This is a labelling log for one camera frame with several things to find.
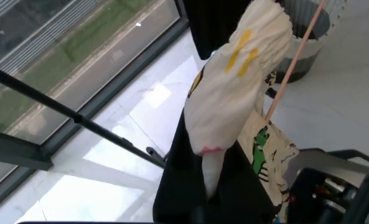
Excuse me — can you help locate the cream printed garment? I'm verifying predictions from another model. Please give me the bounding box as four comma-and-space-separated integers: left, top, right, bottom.
183, 0, 301, 223

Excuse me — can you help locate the black garment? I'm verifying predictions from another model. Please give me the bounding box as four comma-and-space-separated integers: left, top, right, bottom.
152, 0, 276, 224

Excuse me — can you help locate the pink clothes hanger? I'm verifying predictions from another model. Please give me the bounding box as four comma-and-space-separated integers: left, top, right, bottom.
264, 0, 328, 123

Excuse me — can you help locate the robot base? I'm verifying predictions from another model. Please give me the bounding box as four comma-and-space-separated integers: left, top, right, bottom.
283, 148, 369, 224

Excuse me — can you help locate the black clothes rack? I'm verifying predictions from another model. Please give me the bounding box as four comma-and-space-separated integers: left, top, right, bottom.
0, 61, 278, 170

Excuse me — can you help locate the white laundry basket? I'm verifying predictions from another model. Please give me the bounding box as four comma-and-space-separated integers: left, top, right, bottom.
274, 0, 348, 84

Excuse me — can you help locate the window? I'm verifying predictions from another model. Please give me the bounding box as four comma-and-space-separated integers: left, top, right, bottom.
0, 0, 190, 216

